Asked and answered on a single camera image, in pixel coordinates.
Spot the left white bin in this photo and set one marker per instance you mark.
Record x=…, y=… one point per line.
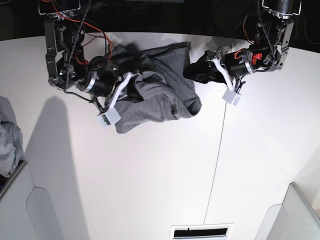
x=15, y=223

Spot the light grey cloth pile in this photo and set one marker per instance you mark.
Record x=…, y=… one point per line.
x=11, y=139

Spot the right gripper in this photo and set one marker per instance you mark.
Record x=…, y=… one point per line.
x=102, y=77

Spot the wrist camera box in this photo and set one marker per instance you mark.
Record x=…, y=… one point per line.
x=231, y=97
x=109, y=117

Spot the grey t-shirt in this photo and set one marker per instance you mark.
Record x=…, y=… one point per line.
x=168, y=95

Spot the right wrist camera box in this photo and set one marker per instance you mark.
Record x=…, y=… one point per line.
x=109, y=117

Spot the white bin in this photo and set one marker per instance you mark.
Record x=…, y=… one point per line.
x=15, y=223
x=293, y=219

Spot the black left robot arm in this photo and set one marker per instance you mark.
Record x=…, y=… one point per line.
x=267, y=52

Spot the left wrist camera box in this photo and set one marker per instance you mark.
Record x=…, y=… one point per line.
x=231, y=97

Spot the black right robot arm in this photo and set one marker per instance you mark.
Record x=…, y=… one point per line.
x=64, y=35

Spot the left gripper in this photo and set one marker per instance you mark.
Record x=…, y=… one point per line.
x=222, y=68

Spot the right white bin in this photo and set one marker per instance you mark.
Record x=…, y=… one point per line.
x=293, y=219

